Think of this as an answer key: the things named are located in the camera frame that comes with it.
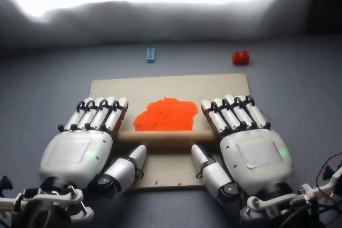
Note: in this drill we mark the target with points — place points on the grey table cloth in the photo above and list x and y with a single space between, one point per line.
40 92

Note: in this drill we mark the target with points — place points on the small red toy brick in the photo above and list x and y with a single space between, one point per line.
241 57

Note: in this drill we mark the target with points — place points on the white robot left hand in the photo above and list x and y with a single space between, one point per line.
69 156

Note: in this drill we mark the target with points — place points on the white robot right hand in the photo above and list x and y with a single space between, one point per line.
256 158

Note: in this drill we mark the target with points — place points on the wooden rolling pin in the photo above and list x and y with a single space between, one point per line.
165 137

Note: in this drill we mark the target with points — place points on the light wooden board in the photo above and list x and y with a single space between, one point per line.
165 86

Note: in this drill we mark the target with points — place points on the light blue toy brick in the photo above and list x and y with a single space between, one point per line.
151 55

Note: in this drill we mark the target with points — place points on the flat orange dough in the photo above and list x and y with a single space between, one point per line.
165 116

